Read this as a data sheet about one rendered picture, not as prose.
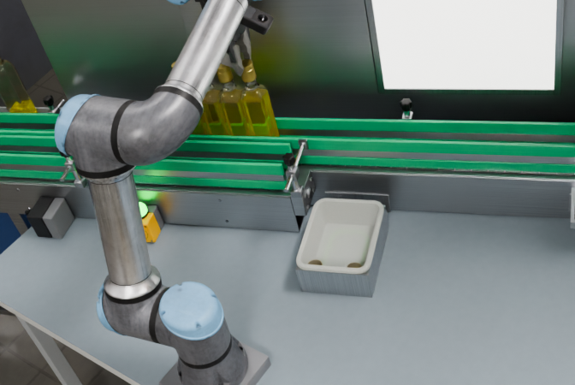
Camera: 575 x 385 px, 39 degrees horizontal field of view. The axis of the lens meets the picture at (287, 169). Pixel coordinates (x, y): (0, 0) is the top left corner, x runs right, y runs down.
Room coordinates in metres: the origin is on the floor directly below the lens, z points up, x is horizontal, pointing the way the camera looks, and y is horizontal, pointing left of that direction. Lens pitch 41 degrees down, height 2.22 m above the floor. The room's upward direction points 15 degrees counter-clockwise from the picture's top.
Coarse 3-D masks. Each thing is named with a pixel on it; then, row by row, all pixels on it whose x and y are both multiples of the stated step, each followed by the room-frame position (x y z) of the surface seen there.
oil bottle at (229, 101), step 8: (240, 88) 1.64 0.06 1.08; (224, 96) 1.62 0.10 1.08; (232, 96) 1.61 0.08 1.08; (224, 104) 1.62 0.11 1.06; (232, 104) 1.61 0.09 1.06; (240, 104) 1.61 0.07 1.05; (224, 112) 1.62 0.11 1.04; (232, 112) 1.61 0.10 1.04; (240, 112) 1.61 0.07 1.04; (224, 120) 1.63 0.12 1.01; (232, 120) 1.62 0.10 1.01; (240, 120) 1.61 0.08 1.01; (232, 128) 1.62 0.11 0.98; (240, 128) 1.61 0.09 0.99; (248, 128) 1.62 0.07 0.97
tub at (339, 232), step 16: (320, 208) 1.43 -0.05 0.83; (336, 208) 1.42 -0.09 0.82; (352, 208) 1.40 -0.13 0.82; (368, 208) 1.39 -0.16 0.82; (320, 224) 1.40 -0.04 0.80; (336, 224) 1.41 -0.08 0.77; (352, 224) 1.40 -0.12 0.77; (368, 224) 1.38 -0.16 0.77; (304, 240) 1.32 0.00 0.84; (320, 240) 1.37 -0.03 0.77; (336, 240) 1.36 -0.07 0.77; (352, 240) 1.35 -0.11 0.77; (368, 240) 1.34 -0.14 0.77; (304, 256) 1.29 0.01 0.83; (320, 256) 1.33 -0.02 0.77; (336, 256) 1.31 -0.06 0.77; (352, 256) 1.30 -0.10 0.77; (368, 256) 1.22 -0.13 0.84; (336, 272) 1.21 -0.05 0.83; (352, 272) 1.19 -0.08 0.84
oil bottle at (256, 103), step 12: (240, 96) 1.61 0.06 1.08; (252, 96) 1.59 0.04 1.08; (264, 96) 1.61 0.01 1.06; (252, 108) 1.59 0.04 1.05; (264, 108) 1.59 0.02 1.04; (252, 120) 1.60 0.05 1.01; (264, 120) 1.59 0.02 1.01; (252, 132) 1.60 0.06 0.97; (264, 132) 1.59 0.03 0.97; (276, 132) 1.62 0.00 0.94
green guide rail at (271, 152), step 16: (0, 144) 1.88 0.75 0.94; (16, 144) 1.86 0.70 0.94; (32, 144) 1.84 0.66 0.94; (48, 144) 1.82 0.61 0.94; (192, 144) 1.63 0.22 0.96; (208, 144) 1.62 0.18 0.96; (224, 144) 1.60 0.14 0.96; (240, 144) 1.58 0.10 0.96; (256, 144) 1.56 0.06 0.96; (272, 144) 1.54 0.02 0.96; (288, 144) 1.53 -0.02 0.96; (208, 160) 1.62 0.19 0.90; (224, 160) 1.60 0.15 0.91; (240, 160) 1.58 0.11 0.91; (256, 160) 1.57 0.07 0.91; (272, 160) 1.55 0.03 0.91
